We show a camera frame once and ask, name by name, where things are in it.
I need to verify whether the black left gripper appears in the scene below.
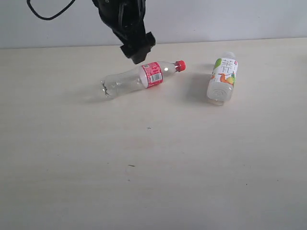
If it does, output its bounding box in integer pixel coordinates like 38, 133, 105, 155
93, 0, 156, 64

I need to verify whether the clear bottle red label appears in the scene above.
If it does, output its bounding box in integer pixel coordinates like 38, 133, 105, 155
101, 60, 186, 99

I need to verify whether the white tea bottle fruit label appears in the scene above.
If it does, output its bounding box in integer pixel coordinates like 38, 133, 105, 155
207, 52, 238, 105

